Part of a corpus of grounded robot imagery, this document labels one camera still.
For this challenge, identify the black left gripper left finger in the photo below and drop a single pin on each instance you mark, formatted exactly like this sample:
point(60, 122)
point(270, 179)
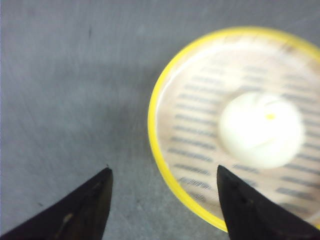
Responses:
point(80, 215)

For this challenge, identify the bamboo steamer basket single bun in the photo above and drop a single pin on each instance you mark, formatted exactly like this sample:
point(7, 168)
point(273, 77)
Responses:
point(192, 92)

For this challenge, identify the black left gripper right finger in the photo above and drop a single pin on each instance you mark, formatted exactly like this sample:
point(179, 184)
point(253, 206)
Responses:
point(249, 215)

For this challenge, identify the large white steamed bun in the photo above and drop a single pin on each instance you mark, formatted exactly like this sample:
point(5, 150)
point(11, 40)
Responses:
point(261, 130)

